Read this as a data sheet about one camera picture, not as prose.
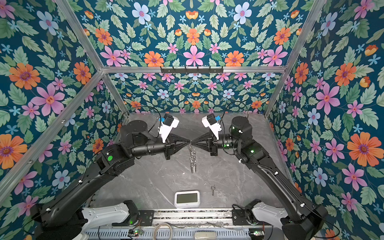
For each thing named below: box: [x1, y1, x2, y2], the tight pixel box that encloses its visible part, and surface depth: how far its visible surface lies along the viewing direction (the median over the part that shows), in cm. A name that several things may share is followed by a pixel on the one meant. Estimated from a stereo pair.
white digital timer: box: [174, 190, 201, 209], surface depth 78 cm
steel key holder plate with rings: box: [188, 141, 197, 174], surface depth 56 cm
